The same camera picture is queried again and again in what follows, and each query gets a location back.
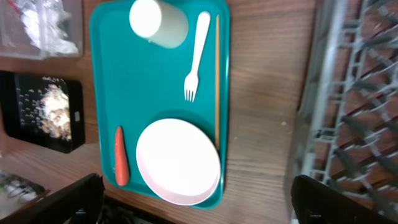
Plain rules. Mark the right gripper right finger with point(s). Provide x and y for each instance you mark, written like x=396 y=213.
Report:
x=314 y=202

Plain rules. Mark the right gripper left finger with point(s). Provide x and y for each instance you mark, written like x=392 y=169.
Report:
x=86 y=194

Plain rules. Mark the white napkin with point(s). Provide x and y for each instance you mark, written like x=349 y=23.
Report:
x=42 y=23

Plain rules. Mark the grey dishwasher rack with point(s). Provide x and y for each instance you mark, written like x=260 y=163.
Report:
x=345 y=132

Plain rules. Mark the black waste tray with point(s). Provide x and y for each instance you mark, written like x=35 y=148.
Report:
x=19 y=95

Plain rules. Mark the orange carrot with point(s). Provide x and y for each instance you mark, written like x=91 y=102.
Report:
x=121 y=161

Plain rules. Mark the rice and peanut pile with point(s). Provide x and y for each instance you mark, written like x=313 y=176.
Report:
x=54 y=113

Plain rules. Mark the pink plate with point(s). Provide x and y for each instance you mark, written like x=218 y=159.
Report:
x=178 y=161

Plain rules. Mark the teal serving tray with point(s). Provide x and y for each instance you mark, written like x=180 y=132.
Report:
x=137 y=82

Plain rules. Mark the white plastic fork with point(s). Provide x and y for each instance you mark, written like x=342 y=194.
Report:
x=192 y=80

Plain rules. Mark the clear plastic bin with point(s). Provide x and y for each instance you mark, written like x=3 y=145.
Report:
x=16 y=43

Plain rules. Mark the white paper cup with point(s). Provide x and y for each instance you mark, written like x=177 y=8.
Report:
x=159 y=22

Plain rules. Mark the wooden chopstick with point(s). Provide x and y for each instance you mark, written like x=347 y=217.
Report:
x=217 y=83

